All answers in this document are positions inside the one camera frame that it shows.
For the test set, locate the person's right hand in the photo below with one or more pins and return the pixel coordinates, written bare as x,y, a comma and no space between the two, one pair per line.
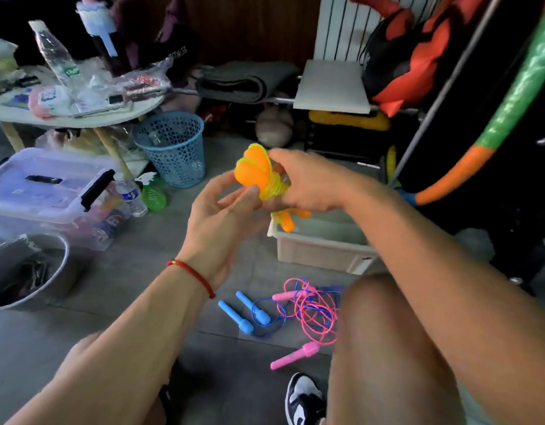
317,181

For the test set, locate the person's left hand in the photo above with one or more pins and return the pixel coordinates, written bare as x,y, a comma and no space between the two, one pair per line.
219,230

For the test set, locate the white plastic bin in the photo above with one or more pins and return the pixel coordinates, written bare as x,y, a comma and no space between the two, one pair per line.
321,248

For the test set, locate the person's right forearm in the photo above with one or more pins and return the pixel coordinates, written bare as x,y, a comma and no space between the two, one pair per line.
458,296

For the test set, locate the person's left forearm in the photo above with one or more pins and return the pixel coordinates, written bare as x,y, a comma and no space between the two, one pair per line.
113,367

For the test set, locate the person's left leg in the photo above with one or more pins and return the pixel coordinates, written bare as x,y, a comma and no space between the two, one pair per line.
86,349

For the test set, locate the person's leg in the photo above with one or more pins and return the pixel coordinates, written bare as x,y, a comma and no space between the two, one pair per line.
387,349
86,349

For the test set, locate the person's right leg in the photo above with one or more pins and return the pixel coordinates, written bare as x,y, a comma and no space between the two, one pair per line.
387,349

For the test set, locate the yellow black case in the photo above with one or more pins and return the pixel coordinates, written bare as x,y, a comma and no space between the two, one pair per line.
348,119

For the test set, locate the brown ball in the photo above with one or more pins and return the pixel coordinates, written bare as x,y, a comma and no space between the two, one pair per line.
274,126

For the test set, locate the green spray bottle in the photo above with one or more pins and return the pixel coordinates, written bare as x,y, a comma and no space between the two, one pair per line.
153,194

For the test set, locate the small plastic water bottle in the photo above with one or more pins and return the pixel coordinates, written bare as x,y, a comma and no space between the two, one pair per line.
130,197

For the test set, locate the blue mesh plastic basket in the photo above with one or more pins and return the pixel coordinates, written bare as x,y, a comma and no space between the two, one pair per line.
173,146

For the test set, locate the grey flat board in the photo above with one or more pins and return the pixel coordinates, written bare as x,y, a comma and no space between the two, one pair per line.
333,86

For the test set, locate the grey folded mat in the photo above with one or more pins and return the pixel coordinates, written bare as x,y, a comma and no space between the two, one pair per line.
246,81

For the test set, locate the white radiator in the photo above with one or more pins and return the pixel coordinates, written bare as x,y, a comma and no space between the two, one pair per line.
343,26

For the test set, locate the white metal pole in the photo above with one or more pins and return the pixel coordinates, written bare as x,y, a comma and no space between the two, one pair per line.
445,88

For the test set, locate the black red inflatable toy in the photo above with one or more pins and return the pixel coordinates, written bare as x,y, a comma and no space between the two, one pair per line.
414,48

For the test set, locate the clear plastic bag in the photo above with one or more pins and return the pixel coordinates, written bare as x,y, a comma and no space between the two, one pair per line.
144,82

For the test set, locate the multicoloured hula hoop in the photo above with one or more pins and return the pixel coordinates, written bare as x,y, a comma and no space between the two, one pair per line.
485,146

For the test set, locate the black white left shoe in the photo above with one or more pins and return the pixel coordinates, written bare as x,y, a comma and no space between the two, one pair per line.
166,402

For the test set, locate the black white shoe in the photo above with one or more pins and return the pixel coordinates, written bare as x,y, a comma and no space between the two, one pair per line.
166,402
303,398

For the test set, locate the black white right shoe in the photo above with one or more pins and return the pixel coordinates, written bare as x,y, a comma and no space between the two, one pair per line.
303,398

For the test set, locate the clear bin with black latches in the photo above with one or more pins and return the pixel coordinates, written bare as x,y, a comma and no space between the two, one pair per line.
33,186

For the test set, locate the black maroon exercise machine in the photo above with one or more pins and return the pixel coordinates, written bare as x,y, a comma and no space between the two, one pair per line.
520,217

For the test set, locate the pink white packet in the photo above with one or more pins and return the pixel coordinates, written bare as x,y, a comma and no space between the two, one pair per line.
46,100

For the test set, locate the grey metal basin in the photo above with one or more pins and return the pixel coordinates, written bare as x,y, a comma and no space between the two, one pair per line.
2,261

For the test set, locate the large plastic water bottle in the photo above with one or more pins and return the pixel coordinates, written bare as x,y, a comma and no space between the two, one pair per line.
60,59

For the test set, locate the white round table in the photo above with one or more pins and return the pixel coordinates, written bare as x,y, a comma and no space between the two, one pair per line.
15,110

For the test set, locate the white blue tumbler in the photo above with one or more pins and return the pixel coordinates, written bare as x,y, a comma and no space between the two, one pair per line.
97,22

